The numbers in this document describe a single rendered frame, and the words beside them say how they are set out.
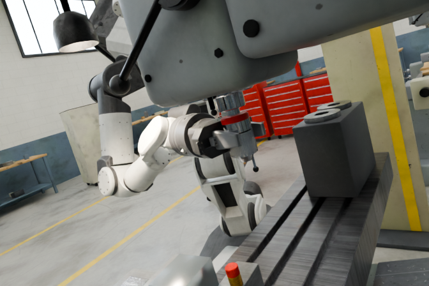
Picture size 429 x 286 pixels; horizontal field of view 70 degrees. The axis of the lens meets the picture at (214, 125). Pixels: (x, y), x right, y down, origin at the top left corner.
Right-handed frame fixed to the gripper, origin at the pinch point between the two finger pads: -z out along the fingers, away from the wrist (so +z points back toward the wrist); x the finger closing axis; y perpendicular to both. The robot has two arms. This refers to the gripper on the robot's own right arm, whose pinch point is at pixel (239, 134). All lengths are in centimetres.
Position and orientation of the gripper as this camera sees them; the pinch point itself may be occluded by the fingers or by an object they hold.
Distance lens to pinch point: 50.5
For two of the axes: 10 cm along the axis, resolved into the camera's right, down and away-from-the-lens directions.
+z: -5.6, 0.4, 8.2
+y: 2.7, 9.5, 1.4
